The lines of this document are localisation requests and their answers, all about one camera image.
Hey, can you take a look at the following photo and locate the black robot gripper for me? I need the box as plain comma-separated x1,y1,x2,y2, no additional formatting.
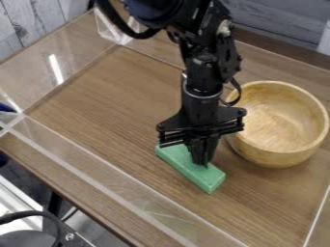
157,86,247,166

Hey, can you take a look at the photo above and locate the green rectangular block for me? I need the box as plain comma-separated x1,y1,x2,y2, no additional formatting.
155,145,226,194

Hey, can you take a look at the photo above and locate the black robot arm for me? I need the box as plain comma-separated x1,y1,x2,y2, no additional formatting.
95,0,246,166

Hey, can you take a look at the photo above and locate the light wooden bowl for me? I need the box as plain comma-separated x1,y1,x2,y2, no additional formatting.
227,80,330,169

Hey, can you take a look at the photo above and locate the blue object at left edge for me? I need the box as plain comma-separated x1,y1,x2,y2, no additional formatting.
0,102,18,113

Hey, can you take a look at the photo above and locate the clear acrylic front wall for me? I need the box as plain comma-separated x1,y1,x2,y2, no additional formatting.
0,93,247,247

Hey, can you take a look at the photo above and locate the clear acrylic corner bracket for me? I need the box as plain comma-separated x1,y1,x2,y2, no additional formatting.
94,8,133,45

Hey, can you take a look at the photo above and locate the black cable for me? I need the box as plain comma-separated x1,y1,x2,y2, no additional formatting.
0,209,62,247

